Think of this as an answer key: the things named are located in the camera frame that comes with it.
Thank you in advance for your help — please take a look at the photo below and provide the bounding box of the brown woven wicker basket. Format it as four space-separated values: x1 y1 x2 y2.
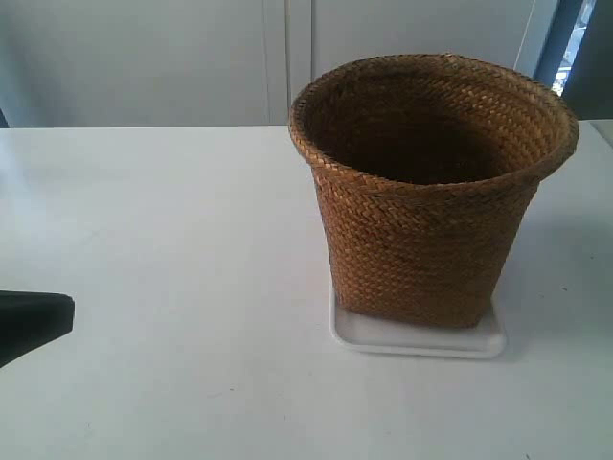
288 54 579 329

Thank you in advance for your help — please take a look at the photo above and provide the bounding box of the white rectangular plastic tray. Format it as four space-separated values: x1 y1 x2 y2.
329 290 508 359

